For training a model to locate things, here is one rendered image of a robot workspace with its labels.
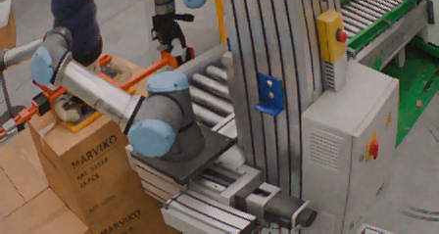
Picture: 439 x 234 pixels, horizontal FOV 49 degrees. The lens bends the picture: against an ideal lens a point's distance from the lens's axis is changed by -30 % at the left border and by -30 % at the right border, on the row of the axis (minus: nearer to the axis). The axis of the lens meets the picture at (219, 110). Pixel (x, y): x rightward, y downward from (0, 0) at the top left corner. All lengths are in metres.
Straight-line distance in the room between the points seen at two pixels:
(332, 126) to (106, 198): 1.11
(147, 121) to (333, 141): 0.47
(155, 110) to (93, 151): 0.65
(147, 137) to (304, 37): 0.47
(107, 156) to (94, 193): 0.18
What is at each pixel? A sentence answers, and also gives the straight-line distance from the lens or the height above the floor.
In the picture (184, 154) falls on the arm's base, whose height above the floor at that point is 1.06.
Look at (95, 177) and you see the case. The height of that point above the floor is 0.76.
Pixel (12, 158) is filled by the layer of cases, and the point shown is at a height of 0.54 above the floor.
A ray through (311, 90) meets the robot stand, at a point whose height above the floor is 1.27.
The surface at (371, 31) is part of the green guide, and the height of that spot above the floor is 0.60.
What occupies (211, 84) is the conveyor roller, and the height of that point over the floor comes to 0.54.
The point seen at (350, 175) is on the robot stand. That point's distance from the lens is 1.64.
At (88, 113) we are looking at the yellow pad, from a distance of 2.32.
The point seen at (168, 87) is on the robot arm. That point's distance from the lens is 1.74.
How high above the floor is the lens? 2.16
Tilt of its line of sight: 34 degrees down
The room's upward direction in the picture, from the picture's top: 9 degrees counter-clockwise
